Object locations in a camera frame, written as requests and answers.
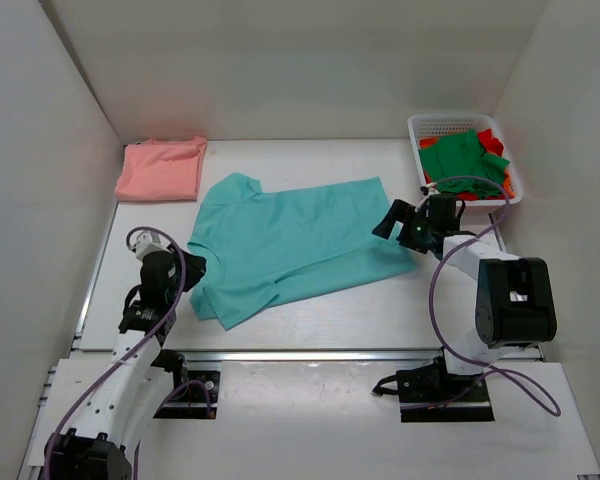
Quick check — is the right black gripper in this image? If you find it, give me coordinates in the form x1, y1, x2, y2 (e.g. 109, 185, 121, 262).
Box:
372, 200, 435, 254

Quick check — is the teal t shirt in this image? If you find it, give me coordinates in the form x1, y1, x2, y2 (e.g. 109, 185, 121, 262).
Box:
188, 173, 417, 330

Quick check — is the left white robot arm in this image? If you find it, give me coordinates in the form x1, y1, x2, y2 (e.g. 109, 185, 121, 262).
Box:
42, 245, 206, 479

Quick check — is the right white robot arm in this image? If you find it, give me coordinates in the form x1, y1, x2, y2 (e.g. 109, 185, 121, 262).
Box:
373, 193, 557, 401

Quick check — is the white plastic basket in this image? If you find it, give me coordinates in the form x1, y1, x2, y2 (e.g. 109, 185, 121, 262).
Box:
408, 113, 523, 213

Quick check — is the folded pink t shirt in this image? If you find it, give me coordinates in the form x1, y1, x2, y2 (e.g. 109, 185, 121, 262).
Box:
115, 136, 208, 203

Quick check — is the red orange t shirt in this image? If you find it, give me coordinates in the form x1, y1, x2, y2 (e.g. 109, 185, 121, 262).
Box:
419, 129, 515, 201

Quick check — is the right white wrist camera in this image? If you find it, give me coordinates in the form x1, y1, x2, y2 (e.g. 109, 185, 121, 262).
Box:
420, 182, 440, 197

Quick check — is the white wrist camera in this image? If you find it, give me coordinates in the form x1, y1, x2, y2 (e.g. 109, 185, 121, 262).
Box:
128, 231, 168, 261
420, 182, 440, 197

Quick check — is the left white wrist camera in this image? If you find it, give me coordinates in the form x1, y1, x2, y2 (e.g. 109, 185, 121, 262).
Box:
128, 231, 168, 261

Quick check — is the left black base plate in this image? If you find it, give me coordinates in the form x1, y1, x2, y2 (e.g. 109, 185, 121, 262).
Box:
154, 369, 221, 420

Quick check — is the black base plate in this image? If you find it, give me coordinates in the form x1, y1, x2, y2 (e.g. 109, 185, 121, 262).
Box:
372, 359, 495, 423
154, 369, 221, 420

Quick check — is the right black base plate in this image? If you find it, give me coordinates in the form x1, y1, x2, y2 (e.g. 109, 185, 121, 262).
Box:
372, 359, 495, 423

